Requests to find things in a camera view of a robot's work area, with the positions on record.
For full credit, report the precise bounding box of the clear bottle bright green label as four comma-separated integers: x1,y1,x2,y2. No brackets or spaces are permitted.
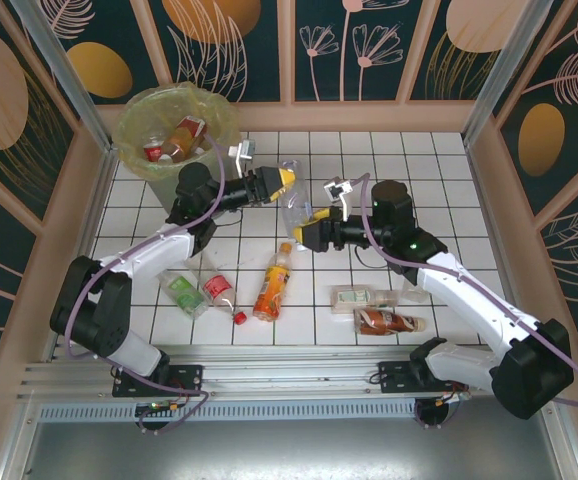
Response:
156,272,210,321

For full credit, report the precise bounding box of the white green label bottle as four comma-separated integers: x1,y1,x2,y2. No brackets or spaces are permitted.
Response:
330,283,401,316

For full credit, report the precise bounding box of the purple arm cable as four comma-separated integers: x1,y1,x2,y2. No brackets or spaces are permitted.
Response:
357,172,578,431
63,130,228,436

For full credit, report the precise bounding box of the slotted grey cable duct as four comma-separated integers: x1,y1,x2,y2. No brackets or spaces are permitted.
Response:
38,402,423,424

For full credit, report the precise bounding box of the brown coffee bottle beige cap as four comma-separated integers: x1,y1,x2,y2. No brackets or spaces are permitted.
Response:
352,305,427,335

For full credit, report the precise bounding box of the tea bottle red gold label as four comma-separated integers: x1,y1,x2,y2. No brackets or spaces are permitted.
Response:
167,114,209,157

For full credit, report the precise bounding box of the wide aluminium frame rail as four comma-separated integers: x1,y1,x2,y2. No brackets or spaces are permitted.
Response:
16,343,568,407

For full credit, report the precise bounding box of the narrow aluminium edge rail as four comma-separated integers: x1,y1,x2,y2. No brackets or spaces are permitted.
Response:
43,147,120,364

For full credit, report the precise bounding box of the clear unlabelled plastic bottle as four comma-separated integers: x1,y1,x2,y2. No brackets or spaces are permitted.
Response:
278,158,316,247

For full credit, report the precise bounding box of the aluminium corner post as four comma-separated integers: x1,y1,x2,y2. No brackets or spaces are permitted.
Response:
461,0,555,149
8,0,118,154

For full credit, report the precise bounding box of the clear bottle pale green label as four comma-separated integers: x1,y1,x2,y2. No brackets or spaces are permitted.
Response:
399,277,428,305

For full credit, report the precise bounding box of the yellow-green trash bin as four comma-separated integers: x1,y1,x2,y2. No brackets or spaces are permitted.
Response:
116,83,243,182

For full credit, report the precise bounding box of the orange juice bottle yellow label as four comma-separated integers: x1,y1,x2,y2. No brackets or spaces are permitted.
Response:
251,241,295,321

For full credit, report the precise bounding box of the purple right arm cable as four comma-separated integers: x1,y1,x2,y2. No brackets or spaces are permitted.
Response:
357,172,578,431

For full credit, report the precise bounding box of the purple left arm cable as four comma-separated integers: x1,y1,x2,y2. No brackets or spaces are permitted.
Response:
63,130,228,436

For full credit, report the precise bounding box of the clear bottle red label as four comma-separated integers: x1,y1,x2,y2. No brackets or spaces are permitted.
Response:
182,249,248,327

